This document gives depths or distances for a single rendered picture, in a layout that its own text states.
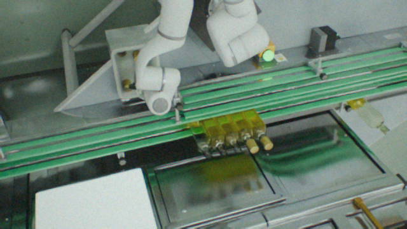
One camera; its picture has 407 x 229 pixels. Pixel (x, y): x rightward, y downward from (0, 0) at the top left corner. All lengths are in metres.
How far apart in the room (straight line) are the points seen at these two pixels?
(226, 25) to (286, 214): 0.71
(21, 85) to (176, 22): 1.38
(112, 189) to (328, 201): 0.81
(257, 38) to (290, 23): 0.52
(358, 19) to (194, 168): 1.00
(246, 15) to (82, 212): 0.90
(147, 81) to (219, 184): 0.56
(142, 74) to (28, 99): 1.11
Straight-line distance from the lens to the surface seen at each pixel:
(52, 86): 2.31
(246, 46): 1.32
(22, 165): 1.71
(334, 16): 1.94
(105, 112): 1.69
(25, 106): 2.22
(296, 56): 1.83
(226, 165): 1.68
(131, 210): 1.55
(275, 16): 1.79
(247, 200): 1.56
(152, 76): 1.26
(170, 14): 1.15
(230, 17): 1.25
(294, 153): 1.81
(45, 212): 1.64
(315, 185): 1.70
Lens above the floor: 2.18
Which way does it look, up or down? 48 degrees down
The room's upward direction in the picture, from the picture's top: 153 degrees clockwise
